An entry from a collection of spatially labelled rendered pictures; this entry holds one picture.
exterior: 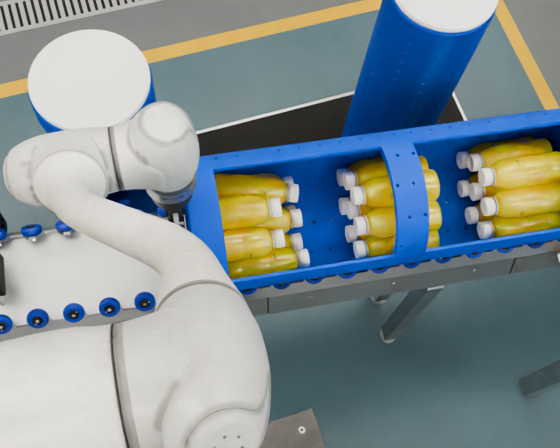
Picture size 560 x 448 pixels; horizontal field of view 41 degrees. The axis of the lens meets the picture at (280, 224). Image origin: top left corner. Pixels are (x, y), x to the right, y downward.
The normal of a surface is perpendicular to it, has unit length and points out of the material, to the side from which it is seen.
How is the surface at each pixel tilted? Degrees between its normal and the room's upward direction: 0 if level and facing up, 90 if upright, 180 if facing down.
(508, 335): 0
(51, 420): 16
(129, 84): 0
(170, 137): 23
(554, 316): 0
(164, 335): 38
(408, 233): 54
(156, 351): 27
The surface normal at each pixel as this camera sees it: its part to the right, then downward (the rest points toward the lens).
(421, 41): -0.39, 0.84
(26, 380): -0.02, -0.58
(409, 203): 0.15, 0.08
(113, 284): 0.07, -0.37
